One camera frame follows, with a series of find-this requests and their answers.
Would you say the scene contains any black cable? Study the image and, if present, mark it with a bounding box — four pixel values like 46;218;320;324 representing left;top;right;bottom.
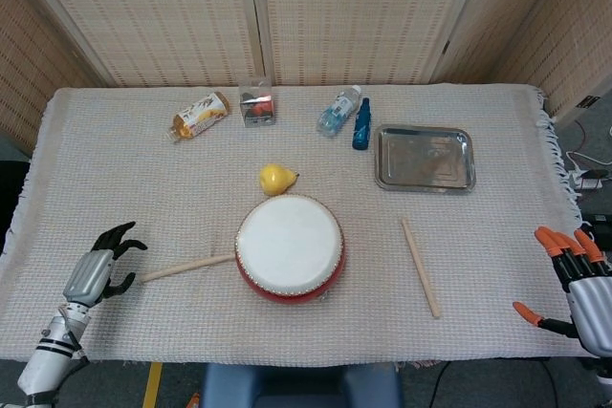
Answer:
428;360;451;408

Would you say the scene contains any red and white drum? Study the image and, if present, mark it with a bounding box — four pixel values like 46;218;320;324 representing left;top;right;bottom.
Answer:
233;193;346;305

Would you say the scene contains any beige woven tablecloth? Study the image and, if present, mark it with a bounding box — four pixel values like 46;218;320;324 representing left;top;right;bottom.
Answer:
0;84;594;364

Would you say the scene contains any steel rectangular tray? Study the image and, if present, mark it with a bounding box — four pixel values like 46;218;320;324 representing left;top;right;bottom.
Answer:
373;123;477;196

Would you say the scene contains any clear plastic printed box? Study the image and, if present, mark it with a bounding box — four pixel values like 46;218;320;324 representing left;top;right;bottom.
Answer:
238;76;277;129

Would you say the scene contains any yellow floor tape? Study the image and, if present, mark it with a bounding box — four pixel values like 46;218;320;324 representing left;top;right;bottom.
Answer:
142;362;164;408

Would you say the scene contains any white power strip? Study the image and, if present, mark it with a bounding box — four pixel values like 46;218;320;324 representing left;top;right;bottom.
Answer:
571;166;606;192

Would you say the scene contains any woven bamboo folding screen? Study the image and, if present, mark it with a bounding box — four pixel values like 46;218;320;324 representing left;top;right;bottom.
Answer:
0;0;612;151

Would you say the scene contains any small blue bottle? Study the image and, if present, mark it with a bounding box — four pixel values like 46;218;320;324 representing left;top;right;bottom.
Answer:
352;97;373;151

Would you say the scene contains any clear water bottle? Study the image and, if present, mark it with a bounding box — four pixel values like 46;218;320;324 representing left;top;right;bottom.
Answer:
316;84;363;138

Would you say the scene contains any yellow pear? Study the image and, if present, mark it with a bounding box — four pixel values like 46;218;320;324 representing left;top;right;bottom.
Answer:
259;163;301;197

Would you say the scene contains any right orange-tipped robot hand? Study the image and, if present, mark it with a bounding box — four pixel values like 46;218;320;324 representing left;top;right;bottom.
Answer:
512;225;612;359

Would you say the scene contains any wooden drumstick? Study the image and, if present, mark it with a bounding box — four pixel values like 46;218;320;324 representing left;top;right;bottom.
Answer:
141;253;238;284
400;218;442;319

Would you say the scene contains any black box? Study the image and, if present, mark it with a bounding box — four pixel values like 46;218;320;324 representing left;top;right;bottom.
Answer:
580;211;612;251

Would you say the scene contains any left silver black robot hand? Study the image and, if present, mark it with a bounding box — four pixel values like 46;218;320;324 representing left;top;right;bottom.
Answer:
62;221;148;308

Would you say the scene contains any amber tea bottle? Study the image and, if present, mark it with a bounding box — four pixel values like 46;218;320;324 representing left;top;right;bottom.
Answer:
165;91;231;144

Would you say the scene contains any white cable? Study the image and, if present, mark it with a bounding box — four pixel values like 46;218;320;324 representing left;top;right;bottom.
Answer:
566;149;612;171

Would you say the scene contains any blue padded seat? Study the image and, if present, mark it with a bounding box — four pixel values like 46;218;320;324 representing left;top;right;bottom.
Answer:
200;362;404;408

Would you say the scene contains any red cable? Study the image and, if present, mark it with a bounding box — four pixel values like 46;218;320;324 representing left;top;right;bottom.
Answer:
571;118;590;161

